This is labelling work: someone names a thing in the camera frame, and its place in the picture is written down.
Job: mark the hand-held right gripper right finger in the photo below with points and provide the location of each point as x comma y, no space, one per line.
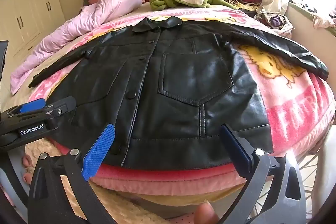
237,153

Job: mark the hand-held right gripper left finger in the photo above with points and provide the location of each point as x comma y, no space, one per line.
99,150

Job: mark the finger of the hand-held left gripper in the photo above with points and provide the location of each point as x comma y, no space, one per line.
61,107
32,106

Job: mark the black leather jacket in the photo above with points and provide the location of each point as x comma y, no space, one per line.
183,69

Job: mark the person's right hand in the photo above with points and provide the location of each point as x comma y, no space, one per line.
207,214

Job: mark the pink fluffy slipper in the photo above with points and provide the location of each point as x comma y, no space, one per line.
28,178
27,162

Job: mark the black panel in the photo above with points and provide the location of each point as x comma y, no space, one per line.
3,58

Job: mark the beige fluffy rug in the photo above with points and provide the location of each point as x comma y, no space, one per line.
118,205

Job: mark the pink printed blanket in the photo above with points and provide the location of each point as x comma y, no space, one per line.
288,108

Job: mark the pale pink quilt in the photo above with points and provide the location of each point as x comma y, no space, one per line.
78,27

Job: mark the cream wardrobe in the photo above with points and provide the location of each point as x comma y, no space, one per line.
31,3

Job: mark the purple cloth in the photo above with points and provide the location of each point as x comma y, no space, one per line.
276,21

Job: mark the patterned windowsill cloth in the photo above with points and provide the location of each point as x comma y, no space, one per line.
309,6

